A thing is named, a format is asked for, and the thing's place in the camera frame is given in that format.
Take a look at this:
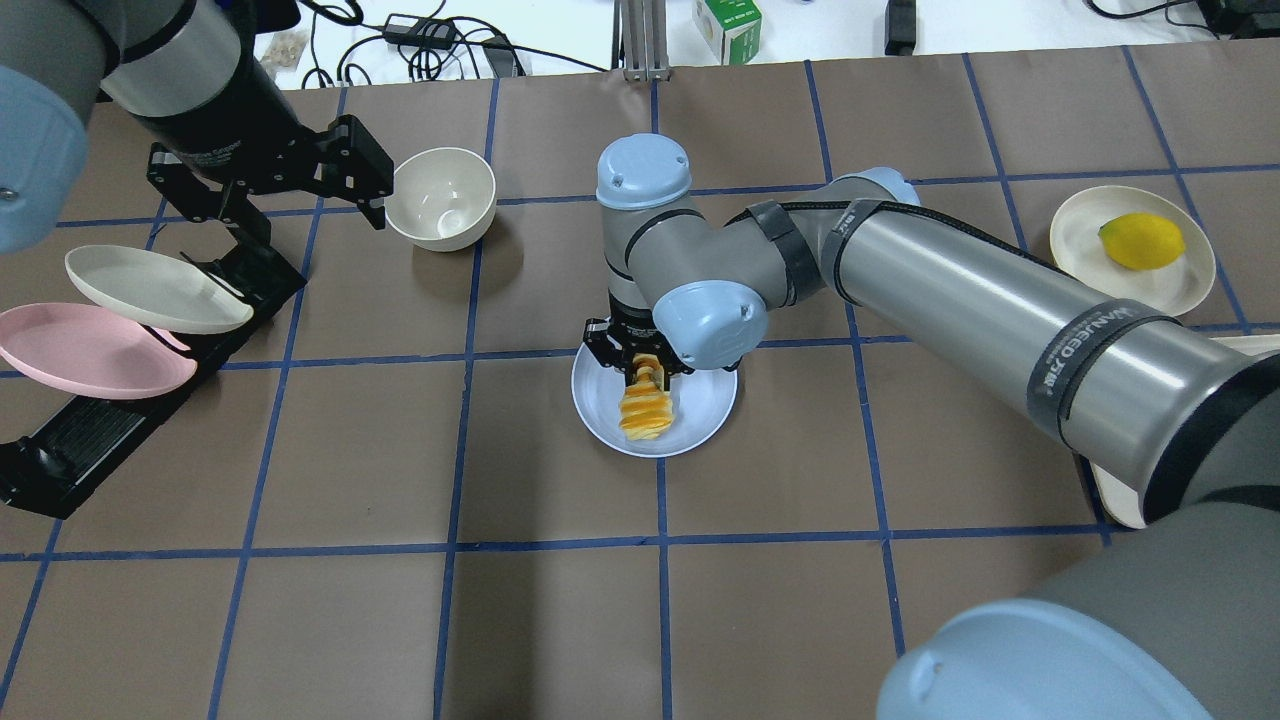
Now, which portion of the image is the striped bread roll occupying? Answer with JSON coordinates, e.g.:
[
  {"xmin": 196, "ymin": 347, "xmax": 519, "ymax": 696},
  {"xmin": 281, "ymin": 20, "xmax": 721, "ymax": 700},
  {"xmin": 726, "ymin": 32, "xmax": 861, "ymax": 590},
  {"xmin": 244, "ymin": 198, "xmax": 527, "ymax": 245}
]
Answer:
[{"xmin": 618, "ymin": 354, "xmax": 675, "ymax": 442}]

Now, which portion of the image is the black plate rack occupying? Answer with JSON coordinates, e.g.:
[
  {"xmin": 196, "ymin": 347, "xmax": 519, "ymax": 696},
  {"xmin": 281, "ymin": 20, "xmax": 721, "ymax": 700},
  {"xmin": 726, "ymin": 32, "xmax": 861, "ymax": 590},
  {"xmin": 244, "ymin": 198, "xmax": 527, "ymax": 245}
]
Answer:
[{"xmin": 1, "ymin": 245, "xmax": 305, "ymax": 519}]

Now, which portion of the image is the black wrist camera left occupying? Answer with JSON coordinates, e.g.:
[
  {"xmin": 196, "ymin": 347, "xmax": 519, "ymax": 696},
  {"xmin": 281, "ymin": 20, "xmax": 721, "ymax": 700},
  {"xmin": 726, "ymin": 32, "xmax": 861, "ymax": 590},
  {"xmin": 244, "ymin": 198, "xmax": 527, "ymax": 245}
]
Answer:
[{"xmin": 303, "ymin": 114, "xmax": 396, "ymax": 231}]

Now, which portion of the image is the green white carton box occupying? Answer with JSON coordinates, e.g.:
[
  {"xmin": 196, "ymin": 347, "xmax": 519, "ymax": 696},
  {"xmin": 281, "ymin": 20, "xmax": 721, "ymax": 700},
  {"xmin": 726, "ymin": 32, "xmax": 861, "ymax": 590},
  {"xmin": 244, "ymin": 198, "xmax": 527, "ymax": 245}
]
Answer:
[{"xmin": 692, "ymin": 1, "xmax": 763, "ymax": 65}]

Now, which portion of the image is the light blue plate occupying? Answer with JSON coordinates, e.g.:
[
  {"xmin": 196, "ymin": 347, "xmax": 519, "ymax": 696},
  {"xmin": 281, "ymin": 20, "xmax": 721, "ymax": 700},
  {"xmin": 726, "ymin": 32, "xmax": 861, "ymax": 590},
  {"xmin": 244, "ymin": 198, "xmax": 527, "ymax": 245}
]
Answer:
[{"xmin": 571, "ymin": 345, "xmax": 739, "ymax": 459}]

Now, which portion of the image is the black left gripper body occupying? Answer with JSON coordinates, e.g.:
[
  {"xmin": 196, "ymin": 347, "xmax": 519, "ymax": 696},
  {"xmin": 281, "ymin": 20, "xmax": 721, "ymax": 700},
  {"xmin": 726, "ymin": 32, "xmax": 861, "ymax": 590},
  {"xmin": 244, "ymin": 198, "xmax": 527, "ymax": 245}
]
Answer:
[{"xmin": 131, "ymin": 50, "xmax": 315, "ymax": 195}]

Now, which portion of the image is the white ceramic bowl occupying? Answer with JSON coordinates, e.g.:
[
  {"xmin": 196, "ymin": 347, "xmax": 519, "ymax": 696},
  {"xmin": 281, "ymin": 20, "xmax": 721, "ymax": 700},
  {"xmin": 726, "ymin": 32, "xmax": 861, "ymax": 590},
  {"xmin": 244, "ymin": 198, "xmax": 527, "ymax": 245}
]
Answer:
[{"xmin": 385, "ymin": 147, "xmax": 497, "ymax": 252}]

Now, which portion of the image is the white plate in rack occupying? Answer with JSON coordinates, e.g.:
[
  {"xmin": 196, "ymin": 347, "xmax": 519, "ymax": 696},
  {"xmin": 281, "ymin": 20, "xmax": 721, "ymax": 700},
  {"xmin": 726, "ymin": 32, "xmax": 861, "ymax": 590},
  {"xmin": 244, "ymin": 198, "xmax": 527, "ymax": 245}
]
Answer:
[{"xmin": 64, "ymin": 245, "xmax": 253, "ymax": 334}]

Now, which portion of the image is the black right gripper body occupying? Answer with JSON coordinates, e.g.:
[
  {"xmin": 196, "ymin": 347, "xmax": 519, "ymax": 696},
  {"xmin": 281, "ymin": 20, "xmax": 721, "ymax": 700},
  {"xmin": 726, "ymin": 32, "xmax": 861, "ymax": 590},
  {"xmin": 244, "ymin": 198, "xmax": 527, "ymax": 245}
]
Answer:
[{"xmin": 582, "ymin": 316, "xmax": 691, "ymax": 380}]

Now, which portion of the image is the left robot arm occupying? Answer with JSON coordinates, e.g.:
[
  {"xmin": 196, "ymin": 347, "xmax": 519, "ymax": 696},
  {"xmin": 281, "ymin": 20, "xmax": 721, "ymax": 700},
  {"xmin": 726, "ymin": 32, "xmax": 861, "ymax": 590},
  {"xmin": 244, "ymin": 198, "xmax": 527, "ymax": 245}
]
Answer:
[{"xmin": 1, "ymin": 1, "xmax": 312, "ymax": 252}]

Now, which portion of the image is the white rectangular tray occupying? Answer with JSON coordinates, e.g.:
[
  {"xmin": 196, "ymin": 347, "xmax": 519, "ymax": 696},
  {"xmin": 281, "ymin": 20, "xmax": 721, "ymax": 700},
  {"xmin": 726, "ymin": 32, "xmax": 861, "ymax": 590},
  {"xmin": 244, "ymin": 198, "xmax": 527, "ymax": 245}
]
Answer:
[{"xmin": 1087, "ymin": 334, "xmax": 1279, "ymax": 530}]

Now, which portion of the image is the aluminium frame post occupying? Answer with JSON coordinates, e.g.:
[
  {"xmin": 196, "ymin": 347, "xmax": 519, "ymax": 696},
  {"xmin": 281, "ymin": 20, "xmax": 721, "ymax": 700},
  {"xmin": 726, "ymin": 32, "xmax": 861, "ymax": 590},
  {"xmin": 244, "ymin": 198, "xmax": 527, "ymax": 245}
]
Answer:
[{"xmin": 611, "ymin": 1, "xmax": 672, "ymax": 82}]

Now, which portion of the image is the pink plate in rack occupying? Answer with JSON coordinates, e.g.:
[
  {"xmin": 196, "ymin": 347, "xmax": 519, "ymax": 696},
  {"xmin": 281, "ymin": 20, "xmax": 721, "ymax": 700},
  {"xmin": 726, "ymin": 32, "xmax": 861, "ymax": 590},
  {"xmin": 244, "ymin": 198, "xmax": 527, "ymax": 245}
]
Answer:
[{"xmin": 1, "ymin": 302, "xmax": 198, "ymax": 400}]

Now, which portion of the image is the yellow lemon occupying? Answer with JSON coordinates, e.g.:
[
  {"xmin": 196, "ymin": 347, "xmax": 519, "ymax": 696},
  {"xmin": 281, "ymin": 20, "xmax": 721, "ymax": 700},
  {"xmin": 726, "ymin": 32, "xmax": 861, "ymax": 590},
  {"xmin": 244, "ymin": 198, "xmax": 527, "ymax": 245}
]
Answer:
[{"xmin": 1097, "ymin": 213, "xmax": 1187, "ymax": 272}]

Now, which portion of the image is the black power adapter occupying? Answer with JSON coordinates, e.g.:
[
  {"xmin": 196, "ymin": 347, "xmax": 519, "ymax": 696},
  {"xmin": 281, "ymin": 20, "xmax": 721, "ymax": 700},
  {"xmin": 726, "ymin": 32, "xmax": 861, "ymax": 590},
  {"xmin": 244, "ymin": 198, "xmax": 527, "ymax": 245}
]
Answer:
[{"xmin": 381, "ymin": 13, "xmax": 462, "ymax": 50}]

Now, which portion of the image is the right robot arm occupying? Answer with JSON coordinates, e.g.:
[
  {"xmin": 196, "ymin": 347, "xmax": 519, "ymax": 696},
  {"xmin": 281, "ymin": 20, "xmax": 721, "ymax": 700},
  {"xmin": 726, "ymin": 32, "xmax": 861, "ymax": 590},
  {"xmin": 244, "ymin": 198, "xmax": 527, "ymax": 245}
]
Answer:
[{"xmin": 584, "ymin": 133, "xmax": 1279, "ymax": 719}]

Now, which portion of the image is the cream round plate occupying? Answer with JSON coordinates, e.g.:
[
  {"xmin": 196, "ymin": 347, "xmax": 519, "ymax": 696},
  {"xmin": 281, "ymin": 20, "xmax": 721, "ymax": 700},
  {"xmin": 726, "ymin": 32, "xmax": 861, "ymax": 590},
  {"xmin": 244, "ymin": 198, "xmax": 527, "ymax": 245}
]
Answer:
[{"xmin": 1050, "ymin": 184, "xmax": 1217, "ymax": 316}]

